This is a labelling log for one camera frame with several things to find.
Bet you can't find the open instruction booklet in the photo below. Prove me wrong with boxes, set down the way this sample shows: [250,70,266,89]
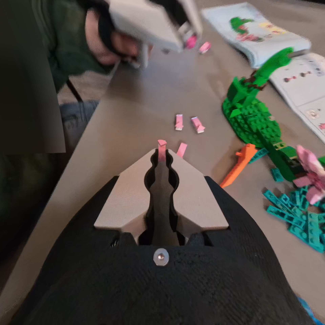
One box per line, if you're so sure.
[269,53,325,144]

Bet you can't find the pale pink lego piece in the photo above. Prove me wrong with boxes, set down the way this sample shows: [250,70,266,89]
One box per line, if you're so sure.
[157,139,167,163]

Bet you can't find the person's leg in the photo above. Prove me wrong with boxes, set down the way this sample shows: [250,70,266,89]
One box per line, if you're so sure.
[59,100,100,145]

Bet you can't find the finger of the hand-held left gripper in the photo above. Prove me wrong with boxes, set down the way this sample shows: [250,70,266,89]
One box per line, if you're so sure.
[109,0,184,53]
[176,0,203,42]

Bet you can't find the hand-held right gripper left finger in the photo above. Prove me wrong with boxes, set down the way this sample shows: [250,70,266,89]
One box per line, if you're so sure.
[93,148,159,242]

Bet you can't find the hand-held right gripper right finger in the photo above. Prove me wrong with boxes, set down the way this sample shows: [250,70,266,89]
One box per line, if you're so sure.
[166,149,229,243]

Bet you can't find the pile of blue lego bricks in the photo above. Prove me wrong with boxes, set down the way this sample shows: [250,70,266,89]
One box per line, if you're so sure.
[297,295,319,325]

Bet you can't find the instruction booklet with plant picture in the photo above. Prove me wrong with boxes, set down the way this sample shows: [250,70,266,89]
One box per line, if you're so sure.
[201,2,312,69]

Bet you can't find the orange brick separator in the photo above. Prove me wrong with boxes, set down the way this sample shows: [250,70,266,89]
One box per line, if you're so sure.
[219,143,258,188]

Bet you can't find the person's left forearm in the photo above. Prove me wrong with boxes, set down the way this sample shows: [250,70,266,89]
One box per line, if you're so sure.
[32,0,113,92]

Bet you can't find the green lego plant model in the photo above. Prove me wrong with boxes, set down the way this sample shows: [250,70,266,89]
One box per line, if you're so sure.
[222,47,325,205]

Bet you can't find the pile of teal lego bricks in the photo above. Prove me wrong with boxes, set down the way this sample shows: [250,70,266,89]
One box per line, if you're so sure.
[263,185,325,253]

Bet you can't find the person's left hand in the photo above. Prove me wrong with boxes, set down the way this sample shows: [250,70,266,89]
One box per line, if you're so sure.
[84,8,143,67]

